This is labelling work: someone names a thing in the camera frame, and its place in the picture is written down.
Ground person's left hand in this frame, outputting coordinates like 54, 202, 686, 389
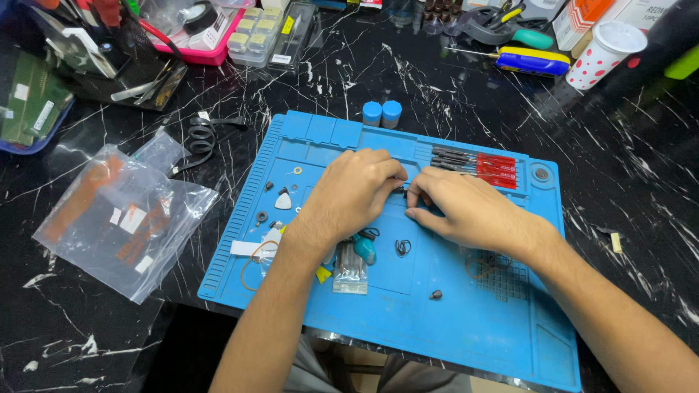
284, 148, 408, 258

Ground person's right hand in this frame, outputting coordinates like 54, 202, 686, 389
404, 166, 548, 264

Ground teal oval earbud shell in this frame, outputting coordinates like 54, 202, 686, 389
353, 235, 378, 266

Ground small zip bag of parts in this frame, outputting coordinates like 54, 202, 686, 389
332, 241, 369, 295

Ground small clear plastic bag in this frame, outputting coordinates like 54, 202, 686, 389
259, 227, 285, 276

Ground orange rubber band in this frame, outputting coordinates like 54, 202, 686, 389
465, 254, 514, 281
240, 240, 280, 292

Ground clear plastic bottle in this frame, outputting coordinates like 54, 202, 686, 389
388, 0, 415, 28

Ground black slim tool case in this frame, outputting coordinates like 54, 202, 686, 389
267, 1, 318, 73

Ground white tape strip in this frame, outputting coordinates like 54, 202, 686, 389
230, 240, 278, 258

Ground group of small brown bottles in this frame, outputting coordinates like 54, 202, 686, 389
423, 0, 466, 24

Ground blue yellow electric screwdriver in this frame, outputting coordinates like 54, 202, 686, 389
445, 46, 572, 78

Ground blue silicone repair mat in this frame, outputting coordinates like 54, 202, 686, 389
198, 111, 582, 393

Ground clear compartment box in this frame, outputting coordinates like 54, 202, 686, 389
226, 6, 285, 69

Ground pink plastic tray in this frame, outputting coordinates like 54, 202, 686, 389
127, 0, 248, 67

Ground person's grey trousers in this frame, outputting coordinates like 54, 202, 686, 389
283, 334, 473, 393

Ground empty clear plastic bag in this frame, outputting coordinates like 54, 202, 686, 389
131, 127, 192, 176

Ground black tape roll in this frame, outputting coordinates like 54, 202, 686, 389
183, 1, 219, 35

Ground white red-dotted cup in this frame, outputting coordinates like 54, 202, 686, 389
565, 21, 648, 91

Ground orange white carton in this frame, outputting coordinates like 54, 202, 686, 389
552, 0, 616, 52

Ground silver tweezers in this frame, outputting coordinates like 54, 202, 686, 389
111, 59, 177, 106

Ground clear bag of orange parts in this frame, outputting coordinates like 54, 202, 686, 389
32, 144, 220, 305

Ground black mesh tool holder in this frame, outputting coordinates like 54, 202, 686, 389
22, 0, 189, 113

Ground white cardboard box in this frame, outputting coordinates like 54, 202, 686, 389
570, 0, 679, 59

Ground green plastic object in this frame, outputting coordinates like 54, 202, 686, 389
664, 45, 699, 82

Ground blue tray of circuit boards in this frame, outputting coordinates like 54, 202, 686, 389
0, 48, 75, 156

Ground red-handled precision screwdriver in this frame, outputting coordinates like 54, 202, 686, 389
430, 158, 518, 181
431, 152, 517, 174
431, 164, 518, 190
433, 146, 516, 166

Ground black coiled flat cable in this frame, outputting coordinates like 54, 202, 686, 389
168, 111, 249, 179

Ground teal-handled pliers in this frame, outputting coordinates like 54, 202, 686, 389
463, 1, 555, 51

